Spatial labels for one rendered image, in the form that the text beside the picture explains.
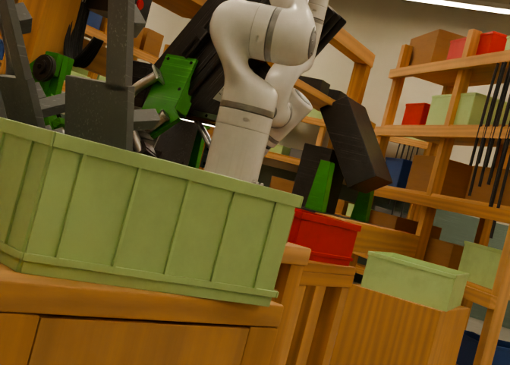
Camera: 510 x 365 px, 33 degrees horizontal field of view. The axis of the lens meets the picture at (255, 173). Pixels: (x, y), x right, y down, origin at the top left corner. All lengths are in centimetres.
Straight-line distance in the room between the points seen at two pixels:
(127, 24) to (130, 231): 27
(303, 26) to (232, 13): 16
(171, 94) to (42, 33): 42
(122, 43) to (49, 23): 146
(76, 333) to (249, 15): 97
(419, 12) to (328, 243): 985
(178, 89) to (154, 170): 144
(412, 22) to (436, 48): 566
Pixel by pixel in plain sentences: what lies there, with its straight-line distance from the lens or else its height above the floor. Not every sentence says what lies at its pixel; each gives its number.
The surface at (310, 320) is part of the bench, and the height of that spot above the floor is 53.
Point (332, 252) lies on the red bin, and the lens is 234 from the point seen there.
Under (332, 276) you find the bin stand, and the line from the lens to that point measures 232.
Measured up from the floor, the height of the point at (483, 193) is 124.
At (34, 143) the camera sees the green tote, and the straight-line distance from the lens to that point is 105.
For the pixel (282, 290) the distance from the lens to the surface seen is 187.
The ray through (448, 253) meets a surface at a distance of 541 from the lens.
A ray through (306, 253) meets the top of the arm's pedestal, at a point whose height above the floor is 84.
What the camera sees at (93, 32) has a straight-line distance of 838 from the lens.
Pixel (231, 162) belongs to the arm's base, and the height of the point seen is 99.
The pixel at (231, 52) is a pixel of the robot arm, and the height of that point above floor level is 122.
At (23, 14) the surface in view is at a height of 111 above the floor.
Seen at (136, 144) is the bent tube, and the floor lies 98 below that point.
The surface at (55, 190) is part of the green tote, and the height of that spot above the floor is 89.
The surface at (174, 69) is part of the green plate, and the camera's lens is 257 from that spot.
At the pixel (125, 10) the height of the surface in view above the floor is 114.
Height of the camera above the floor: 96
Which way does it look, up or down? 1 degrees up
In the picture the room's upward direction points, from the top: 15 degrees clockwise
